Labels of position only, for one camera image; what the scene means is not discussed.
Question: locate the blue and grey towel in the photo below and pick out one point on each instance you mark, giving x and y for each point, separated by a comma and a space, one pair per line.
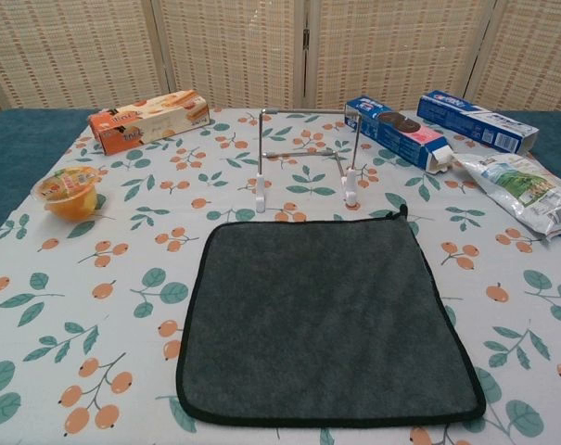
317, 315

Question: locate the floral tablecloth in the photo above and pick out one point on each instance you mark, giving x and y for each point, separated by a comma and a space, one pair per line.
122, 278

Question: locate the blue chocolate cookie box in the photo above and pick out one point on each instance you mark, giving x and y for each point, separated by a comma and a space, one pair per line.
391, 132

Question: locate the orange cracker box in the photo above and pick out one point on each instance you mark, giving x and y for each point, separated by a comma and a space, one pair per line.
145, 123

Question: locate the bamboo folding screen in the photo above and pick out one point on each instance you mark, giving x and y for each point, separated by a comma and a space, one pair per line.
233, 46

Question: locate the orange fruit jelly cup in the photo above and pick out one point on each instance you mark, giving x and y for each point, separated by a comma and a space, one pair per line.
69, 194

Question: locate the blue toothpaste box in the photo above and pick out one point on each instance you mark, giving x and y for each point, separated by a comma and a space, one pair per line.
470, 120

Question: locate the silver snack bag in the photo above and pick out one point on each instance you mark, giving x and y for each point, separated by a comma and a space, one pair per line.
521, 190

